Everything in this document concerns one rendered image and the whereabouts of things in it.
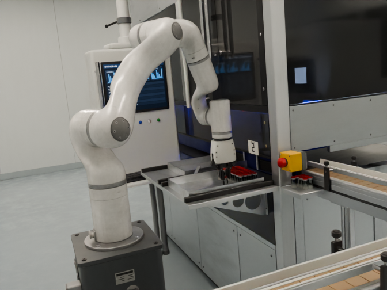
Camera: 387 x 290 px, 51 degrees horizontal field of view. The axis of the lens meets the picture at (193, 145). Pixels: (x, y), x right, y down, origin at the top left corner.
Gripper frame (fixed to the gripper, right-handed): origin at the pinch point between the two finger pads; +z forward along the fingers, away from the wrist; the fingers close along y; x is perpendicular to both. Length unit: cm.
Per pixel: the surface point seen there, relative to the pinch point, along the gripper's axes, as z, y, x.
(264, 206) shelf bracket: 17.2, -16.8, 2.5
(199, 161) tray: 5, -10, -52
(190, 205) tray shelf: 5.9, 21.3, 12.6
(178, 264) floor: 94, -12, -116
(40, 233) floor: 94, 82, -248
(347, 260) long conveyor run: 1, 12, 85
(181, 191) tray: 3.9, 19.8, -0.6
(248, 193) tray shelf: 6.2, -3.8, 12.5
